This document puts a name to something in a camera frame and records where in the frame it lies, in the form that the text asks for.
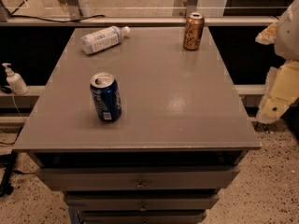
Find clear plastic water bottle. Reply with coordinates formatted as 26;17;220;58
81;26;130;55

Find bottom grey drawer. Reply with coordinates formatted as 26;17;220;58
79;211;206;224

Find grey drawer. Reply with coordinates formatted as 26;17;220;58
36;165;239;191
79;211;206;224
65;192;219;212

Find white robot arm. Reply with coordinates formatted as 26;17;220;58
255;0;299;124

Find grey drawer cabinet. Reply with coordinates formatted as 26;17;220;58
12;26;262;224

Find orange gold soda can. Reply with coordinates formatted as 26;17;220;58
183;12;205;50

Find black stand leg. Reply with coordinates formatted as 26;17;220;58
0;151;17;197

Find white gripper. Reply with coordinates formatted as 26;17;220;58
255;22;299;124

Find black cable on ledge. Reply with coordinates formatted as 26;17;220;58
6;7;107;23

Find white pump dispenser bottle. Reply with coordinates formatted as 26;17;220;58
2;63;29;95

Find top grey drawer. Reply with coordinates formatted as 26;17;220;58
36;165;239;191

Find middle grey drawer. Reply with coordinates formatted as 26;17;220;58
65;192;219;212

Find blue pepsi can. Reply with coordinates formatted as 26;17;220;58
90;72;121;121

